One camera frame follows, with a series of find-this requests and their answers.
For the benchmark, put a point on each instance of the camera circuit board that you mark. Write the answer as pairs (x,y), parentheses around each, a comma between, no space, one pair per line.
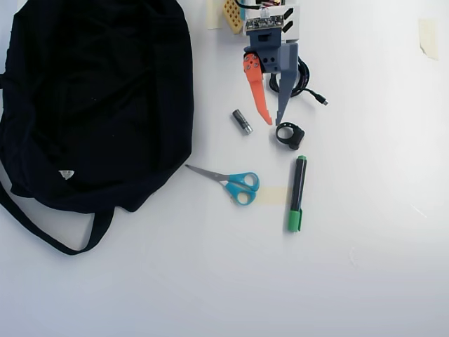
(264,22)

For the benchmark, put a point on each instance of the beige masking tape strip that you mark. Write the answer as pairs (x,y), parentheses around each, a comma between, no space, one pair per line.
(273,195)
(428,35)
(214,15)

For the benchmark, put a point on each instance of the green black marker pen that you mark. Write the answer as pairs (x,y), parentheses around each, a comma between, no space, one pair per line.
(297,189)

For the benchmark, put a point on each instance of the blue grey gripper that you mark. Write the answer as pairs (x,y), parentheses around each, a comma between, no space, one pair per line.
(273,60)

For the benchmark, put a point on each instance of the white yellow robot arm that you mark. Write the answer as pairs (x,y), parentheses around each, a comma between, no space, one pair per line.
(291,24)

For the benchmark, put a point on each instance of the black aa battery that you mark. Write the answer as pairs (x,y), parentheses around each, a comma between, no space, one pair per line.
(242,122)

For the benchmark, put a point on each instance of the black fabric bag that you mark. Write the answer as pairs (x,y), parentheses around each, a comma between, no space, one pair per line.
(98,105)

